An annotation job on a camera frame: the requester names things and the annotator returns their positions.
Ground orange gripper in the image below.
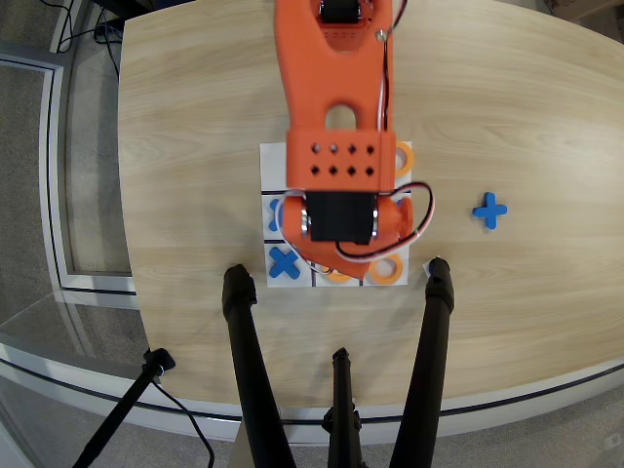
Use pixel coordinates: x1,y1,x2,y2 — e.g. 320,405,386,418
278,188,415,285

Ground thin black tripod leg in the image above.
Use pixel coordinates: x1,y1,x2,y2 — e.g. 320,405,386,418
320,347,366,468

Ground white tic-tac-toe board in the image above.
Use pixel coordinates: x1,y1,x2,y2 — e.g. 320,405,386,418
258,140,413,289

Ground black monopod stand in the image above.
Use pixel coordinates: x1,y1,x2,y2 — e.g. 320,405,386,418
70,347,177,468

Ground black stand cable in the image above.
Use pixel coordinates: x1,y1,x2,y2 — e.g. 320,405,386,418
149,378,216,468

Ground grey metal partition frame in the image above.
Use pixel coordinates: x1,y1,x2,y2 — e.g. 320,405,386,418
0,52,138,297

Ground black floor cables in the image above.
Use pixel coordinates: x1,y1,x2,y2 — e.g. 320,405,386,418
52,0,122,79

